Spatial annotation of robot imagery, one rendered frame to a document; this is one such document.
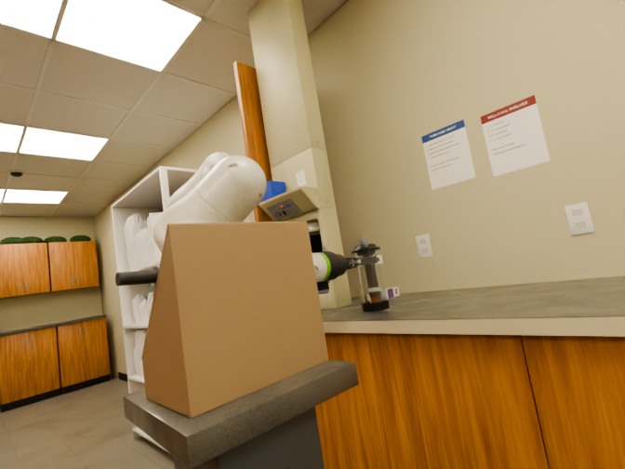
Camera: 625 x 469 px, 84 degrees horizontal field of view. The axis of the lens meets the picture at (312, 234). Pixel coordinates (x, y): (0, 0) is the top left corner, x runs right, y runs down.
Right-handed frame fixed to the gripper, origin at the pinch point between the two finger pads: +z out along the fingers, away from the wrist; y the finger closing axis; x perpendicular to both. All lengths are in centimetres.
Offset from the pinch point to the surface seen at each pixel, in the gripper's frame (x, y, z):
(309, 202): -31.8, 32.5, 8.6
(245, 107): -95, 67, 6
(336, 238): -14.0, 30.7, 21.8
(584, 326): 21, -62, -17
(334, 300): 14.4, 31.9, 14.9
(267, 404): 21, -30, -75
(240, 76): -113, 67, 6
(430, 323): 20.1, -28.4, -16.1
